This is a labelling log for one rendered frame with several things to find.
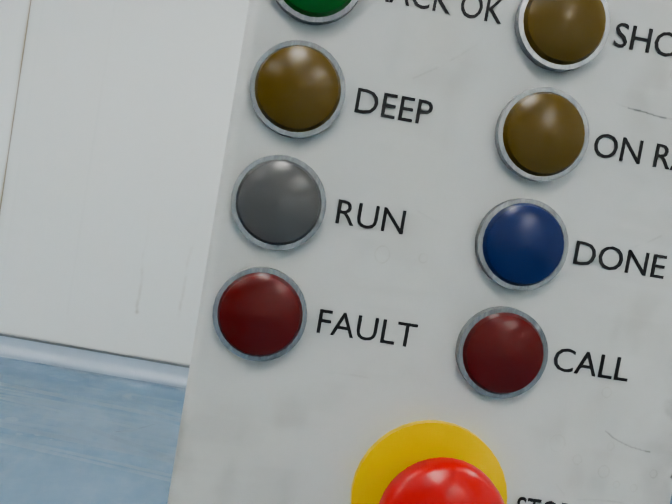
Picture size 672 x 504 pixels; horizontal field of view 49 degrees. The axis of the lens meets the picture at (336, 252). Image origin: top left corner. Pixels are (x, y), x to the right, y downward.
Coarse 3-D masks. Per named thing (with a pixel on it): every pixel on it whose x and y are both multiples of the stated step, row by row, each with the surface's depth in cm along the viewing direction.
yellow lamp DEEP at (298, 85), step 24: (288, 48) 23; (312, 48) 23; (264, 72) 23; (288, 72) 23; (312, 72) 23; (336, 72) 23; (264, 96) 23; (288, 96) 23; (312, 96) 23; (336, 96) 23; (288, 120) 23; (312, 120) 23
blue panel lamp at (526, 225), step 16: (512, 208) 24; (528, 208) 24; (496, 224) 24; (512, 224) 24; (528, 224) 24; (544, 224) 24; (496, 240) 24; (512, 240) 24; (528, 240) 24; (544, 240) 24; (560, 240) 24; (496, 256) 24; (512, 256) 24; (528, 256) 24; (544, 256) 24; (560, 256) 24; (496, 272) 24; (512, 272) 24; (528, 272) 24; (544, 272) 24
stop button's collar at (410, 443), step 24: (408, 432) 24; (432, 432) 24; (456, 432) 24; (384, 456) 24; (408, 456) 24; (432, 456) 24; (456, 456) 24; (480, 456) 24; (360, 480) 24; (384, 480) 24; (504, 480) 25
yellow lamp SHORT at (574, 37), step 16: (544, 0) 23; (560, 0) 23; (576, 0) 23; (592, 0) 23; (528, 16) 23; (544, 16) 23; (560, 16) 23; (576, 16) 23; (592, 16) 23; (528, 32) 23; (544, 32) 23; (560, 32) 23; (576, 32) 23; (592, 32) 23; (544, 48) 23; (560, 48) 23; (576, 48) 23; (592, 48) 23; (560, 64) 24
